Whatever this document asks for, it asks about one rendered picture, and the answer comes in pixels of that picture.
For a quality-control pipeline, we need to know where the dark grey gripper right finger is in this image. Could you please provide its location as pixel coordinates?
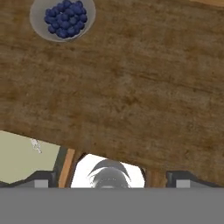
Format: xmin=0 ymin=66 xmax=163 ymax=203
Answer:
xmin=165 ymin=170 xmax=224 ymax=189

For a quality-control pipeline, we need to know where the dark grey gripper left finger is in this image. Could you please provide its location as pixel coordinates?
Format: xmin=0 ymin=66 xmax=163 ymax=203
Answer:
xmin=0 ymin=170 xmax=58 ymax=189

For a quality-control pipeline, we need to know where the grey bowl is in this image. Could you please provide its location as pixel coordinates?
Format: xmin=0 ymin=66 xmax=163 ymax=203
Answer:
xmin=29 ymin=0 xmax=97 ymax=44

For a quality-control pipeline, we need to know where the open wooden drawer, white inside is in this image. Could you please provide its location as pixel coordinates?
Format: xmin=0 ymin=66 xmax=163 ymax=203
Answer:
xmin=53 ymin=147 xmax=167 ymax=189

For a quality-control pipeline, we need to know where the heap of dark blueberries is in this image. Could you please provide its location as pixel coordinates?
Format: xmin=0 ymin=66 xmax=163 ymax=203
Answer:
xmin=43 ymin=0 xmax=88 ymax=39

